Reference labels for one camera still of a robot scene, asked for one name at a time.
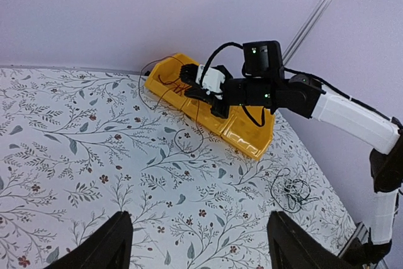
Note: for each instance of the right aluminium frame post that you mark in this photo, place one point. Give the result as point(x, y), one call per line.
point(305, 29)

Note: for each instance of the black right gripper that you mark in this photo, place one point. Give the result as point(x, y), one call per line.
point(235, 92)

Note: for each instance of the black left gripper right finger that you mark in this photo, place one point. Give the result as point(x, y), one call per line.
point(292, 247)

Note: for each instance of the floral patterned table mat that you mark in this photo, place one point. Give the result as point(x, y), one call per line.
point(78, 146)

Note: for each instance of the yellow bin near compartment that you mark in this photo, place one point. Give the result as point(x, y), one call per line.
point(241, 133)

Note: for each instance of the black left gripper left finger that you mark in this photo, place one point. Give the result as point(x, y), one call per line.
point(108, 247)

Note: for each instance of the yellow bin compartment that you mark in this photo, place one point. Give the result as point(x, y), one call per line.
point(241, 133)
point(200, 112)
point(164, 80)

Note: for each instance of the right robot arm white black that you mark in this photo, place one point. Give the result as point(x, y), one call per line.
point(310, 96)

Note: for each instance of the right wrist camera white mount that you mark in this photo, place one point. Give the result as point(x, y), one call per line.
point(213, 79)

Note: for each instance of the yellow bin far compartment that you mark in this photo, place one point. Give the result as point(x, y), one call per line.
point(164, 80)

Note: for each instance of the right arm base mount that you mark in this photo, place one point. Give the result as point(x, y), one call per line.
point(361, 253)

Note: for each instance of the yellow bin middle compartment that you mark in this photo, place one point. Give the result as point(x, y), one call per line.
point(200, 112)

